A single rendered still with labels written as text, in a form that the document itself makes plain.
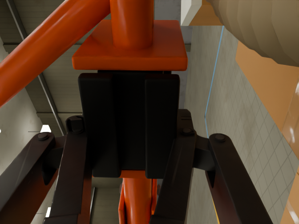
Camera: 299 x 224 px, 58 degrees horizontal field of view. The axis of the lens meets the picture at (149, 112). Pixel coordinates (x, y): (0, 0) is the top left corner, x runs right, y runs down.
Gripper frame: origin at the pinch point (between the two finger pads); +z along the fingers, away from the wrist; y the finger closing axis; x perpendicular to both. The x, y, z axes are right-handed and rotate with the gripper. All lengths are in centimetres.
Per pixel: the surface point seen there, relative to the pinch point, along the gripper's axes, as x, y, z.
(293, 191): -84, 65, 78
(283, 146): -140, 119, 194
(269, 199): -207, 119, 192
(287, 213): -97, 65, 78
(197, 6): -8, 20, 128
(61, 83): -419, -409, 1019
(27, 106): -527, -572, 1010
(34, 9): -112, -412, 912
